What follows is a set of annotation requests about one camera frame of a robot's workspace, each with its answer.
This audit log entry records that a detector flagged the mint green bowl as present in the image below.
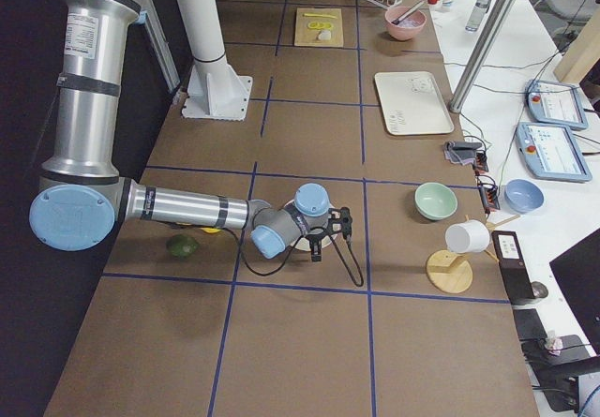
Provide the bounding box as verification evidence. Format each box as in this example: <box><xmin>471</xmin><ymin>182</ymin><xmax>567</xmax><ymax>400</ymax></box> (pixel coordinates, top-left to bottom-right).
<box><xmin>414</xmin><ymin>182</ymin><xmax>458</xmax><ymax>221</ymax></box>

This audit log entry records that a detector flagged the green lime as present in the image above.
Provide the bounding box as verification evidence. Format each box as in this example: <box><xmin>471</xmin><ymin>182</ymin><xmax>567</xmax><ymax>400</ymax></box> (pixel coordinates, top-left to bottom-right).
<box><xmin>166</xmin><ymin>233</ymin><xmax>199</xmax><ymax>258</ymax></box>

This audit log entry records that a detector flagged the bamboo cutting board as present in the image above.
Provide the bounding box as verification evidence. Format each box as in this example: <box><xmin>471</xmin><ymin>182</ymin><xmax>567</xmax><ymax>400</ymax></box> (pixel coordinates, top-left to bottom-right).
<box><xmin>293</xmin><ymin>7</ymin><xmax>344</xmax><ymax>48</ymax></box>

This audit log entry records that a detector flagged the aluminium frame post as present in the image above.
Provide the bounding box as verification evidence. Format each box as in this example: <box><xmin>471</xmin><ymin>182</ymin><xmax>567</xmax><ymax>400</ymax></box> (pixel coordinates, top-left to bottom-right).
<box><xmin>449</xmin><ymin>0</ymin><xmax>516</xmax><ymax>113</ymax></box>

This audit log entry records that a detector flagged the blue teach pendant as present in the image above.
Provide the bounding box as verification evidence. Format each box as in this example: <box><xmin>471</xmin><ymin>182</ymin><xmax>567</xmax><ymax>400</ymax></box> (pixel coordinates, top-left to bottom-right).
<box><xmin>516</xmin><ymin>122</ymin><xmax>593</xmax><ymax>183</ymax></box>
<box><xmin>525</xmin><ymin>80</ymin><xmax>589</xmax><ymax>130</ymax></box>

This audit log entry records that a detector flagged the yellow lemon upper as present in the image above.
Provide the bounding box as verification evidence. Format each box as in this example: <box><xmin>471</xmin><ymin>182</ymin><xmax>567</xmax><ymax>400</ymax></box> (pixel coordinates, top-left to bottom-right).
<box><xmin>201</xmin><ymin>227</ymin><xmax>221</xmax><ymax>234</ymax></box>

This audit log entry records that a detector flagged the beige round plate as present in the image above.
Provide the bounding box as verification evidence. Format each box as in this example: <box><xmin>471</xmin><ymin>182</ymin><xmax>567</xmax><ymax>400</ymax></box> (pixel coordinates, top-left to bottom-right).
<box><xmin>293</xmin><ymin>207</ymin><xmax>331</xmax><ymax>253</ymax></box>

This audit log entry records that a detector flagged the blue bowl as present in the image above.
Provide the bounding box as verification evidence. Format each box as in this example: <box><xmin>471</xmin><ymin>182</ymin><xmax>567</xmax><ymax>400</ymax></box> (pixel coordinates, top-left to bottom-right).
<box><xmin>503</xmin><ymin>179</ymin><xmax>545</xmax><ymax>214</ymax></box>

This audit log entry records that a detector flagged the yellow plastic knife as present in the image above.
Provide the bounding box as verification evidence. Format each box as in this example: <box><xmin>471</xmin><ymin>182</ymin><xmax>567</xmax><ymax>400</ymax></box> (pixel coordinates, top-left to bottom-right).
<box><xmin>303</xmin><ymin>12</ymin><xmax>338</xmax><ymax>19</ymax></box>

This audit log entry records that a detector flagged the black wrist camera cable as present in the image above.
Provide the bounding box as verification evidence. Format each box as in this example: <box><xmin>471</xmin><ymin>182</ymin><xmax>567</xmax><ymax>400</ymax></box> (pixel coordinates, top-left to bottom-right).
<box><xmin>219</xmin><ymin>223</ymin><xmax>365</xmax><ymax>288</ymax></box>

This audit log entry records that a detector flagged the grey folded cloth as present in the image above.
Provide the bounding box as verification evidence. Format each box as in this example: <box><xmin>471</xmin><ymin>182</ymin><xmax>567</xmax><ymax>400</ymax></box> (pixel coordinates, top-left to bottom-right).
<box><xmin>443</xmin><ymin>141</ymin><xmax>483</xmax><ymax>166</ymax></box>

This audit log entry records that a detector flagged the black monitor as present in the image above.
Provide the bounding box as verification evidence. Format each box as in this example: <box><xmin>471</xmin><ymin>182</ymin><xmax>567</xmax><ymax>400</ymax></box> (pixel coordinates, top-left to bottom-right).
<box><xmin>550</xmin><ymin>230</ymin><xmax>600</xmax><ymax>351</ymax></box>

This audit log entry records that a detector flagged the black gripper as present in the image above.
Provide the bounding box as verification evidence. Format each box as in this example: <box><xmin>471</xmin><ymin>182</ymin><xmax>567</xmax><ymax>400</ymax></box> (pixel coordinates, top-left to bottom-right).
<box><xmin>307</xmin><ymin>207</ymin><xmax>353</xmax><ymax>261</ymax></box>

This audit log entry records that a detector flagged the wooden mug stand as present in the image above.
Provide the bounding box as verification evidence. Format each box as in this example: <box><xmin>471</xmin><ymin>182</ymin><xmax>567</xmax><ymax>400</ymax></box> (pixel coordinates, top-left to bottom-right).
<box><xmin>426</xmin><ymin>215</ymin><xmax>519</xmax><ymax>293</ymax></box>

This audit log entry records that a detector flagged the white bear serving tray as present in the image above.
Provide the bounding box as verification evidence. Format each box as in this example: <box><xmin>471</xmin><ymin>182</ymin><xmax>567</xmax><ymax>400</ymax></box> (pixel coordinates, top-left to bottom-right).
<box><xmin>374</xmin><ymin>71</ymin><xmax>454</xmax><ymax>136</ymax></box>

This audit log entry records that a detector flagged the white hanging mug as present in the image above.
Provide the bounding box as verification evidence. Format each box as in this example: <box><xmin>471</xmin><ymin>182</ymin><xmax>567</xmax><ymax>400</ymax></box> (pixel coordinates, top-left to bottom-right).
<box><xmin>444</xmin><ymin>220</ymin><xmax>490</xmax><ymax>254</ymax></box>

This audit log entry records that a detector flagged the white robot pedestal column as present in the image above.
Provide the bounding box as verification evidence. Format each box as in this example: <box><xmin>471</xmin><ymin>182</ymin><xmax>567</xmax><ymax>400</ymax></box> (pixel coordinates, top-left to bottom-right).
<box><xmin>177</xmin><ymin>0</ymin><xmax>253</xmax><ymax>121</ymax></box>

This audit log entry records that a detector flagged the white steamed bun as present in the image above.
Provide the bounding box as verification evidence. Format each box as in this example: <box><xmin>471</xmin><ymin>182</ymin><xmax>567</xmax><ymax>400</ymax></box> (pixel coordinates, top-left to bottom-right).
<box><xmin>317</xmin><ymin>30</ymin><xmax>332</xmax><ymax>41</ymax></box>

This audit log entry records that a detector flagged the far blue teach pendant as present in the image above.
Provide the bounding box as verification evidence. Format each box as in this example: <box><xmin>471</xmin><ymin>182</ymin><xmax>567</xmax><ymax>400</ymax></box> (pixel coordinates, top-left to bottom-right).
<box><xmin>525</xmin><ymin>80</ymin><xmax>589</xmax><ymax>130</ymax></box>

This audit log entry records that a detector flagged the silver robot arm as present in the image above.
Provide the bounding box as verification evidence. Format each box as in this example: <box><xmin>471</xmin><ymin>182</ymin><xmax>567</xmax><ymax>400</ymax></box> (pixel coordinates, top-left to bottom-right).
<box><xmin>29</xmin><ymin>0</ymin><xmax>352</xmax><ymax>261</ymax></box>

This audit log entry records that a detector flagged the black box device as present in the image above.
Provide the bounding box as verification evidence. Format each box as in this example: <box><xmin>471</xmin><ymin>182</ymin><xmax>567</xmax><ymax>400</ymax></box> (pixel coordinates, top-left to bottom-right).
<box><xmin>491</xmin><ymin>230</ymin><xmax>535</xmax><ymax>305</ymax></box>

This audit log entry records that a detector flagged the pink bowl with ice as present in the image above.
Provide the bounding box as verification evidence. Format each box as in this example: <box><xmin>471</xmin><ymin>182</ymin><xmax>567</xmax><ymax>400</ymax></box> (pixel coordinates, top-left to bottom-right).
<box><xmin>384</xmin><ymin>6</ymin><xmax>428</xmax><ymax>41</ymax></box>

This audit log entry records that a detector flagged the clear water bottle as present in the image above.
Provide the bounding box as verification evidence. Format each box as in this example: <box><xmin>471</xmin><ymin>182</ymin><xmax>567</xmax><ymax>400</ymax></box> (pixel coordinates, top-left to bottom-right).
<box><xmin>465</xmin><ymin>0</ymin><xmax>491</xmax><ymax>32</ymax></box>

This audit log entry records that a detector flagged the near blue teach pendant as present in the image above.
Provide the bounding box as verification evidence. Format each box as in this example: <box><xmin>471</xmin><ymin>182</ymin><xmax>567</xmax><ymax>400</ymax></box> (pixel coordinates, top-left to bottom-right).
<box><xmin>516</xmin><ymin>122</ymin><xmax>593</xmax><ymax>183</ymax></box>

